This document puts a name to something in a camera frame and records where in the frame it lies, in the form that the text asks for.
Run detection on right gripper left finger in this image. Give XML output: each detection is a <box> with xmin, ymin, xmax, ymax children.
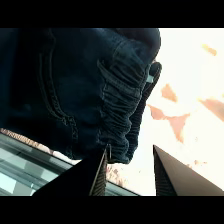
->
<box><xmin>32</xmin><ymin>144</ymin><xmax>109</xmax><ymax>197</ymax></box>

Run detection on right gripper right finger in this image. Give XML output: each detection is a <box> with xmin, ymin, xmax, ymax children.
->
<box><xmin>152</xmin><ymin>144</ymin><xmax>224</xmax><ymax>197</ymax></box>

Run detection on blue jeans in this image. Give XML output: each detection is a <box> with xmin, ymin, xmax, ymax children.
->
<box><xmin>0</xmin><ymin>27</ymin><xmax>163</xmax><ymax>165</ymax></box>

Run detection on silver frame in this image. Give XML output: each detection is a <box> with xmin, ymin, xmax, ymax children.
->
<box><xmin>0</xmin><ymin>128</ymin><xmax>139</xmax><ymax>197</ymax></box>

